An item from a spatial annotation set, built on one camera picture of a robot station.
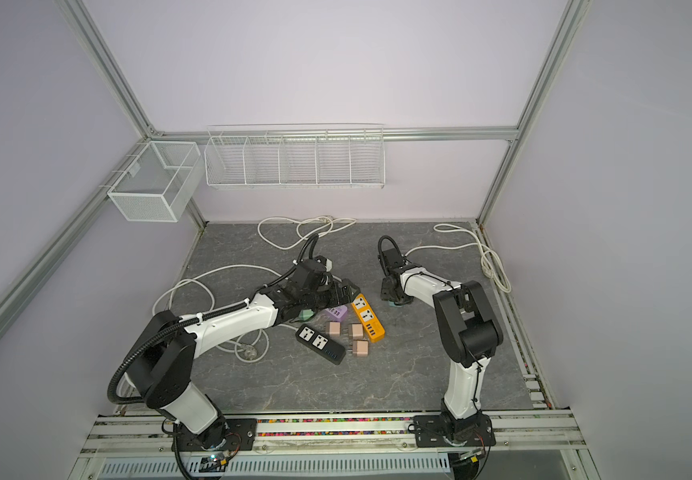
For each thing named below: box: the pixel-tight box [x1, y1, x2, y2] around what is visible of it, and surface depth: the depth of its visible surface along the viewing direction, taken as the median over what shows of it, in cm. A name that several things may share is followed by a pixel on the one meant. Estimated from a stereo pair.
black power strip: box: [295, 324, 347, 365], surface depth 88 cm
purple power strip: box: [324, 305, 348, 322], surface depth 94 cm
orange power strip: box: [352, 294, 386, 343], surface depth 93 cm
